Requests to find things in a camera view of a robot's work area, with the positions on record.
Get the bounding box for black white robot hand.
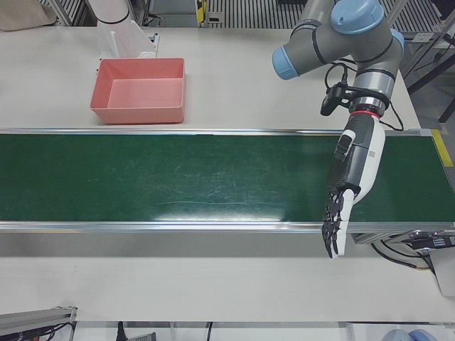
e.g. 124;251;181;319
321;112;387;260

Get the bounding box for black controller box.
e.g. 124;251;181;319
408;229;455;251

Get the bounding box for pink plastic box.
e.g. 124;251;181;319
88;58;188;125

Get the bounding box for grey metal plate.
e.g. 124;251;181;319
428;248;455;298

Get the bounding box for green belt conveyor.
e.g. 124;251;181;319
0;127;455;257

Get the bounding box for light blue headphones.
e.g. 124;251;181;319
385;328;433;341

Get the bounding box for brown cardboard sheet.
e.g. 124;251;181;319
0;0;56;31

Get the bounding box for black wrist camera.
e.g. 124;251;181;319
320;82;353;117

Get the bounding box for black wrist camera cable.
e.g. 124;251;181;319
324;60;358;94

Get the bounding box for grey cable bundle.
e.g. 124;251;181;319
371;237;433;271

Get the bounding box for yellow black post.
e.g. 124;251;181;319
194;0;209;28

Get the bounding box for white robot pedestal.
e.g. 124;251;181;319
86;0;159;60

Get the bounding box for aluminium frame post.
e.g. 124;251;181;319
0;305;78;341

